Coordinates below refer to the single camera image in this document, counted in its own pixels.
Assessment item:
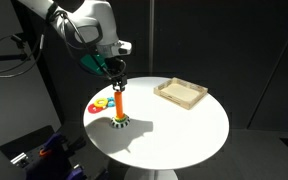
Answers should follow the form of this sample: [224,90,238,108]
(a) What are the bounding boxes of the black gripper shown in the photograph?
[105,57,127,92]

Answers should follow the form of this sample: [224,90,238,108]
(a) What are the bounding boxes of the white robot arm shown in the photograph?
[18,0,132,92]

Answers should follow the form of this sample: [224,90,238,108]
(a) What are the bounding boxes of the wooden tray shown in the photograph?
[153,78,208,110]

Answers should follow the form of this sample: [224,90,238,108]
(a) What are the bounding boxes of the purple black clamp equipment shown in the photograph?
[10,131,108,180]

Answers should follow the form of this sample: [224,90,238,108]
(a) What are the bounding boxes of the orange ring stacking stand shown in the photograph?
[114,92,125,122]

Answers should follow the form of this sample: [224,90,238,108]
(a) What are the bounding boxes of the blue studded ring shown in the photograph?
[105,96,116,108]

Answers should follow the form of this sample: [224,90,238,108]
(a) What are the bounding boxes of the yellow studded ring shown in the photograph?
[94,97,109,109]

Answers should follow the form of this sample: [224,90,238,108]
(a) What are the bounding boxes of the green studded ring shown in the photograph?
[113,113,128,123]

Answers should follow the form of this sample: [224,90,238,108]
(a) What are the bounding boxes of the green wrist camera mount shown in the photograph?
[80,54,107,75]

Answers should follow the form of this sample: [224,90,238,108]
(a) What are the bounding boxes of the red studded ring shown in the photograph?
[87,102,102,114]

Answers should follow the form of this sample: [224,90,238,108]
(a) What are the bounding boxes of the large black white striped ring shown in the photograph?
[109,114,131,130]

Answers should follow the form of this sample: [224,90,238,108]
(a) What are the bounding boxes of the white table pedestal base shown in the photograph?
[124,167,178,180]

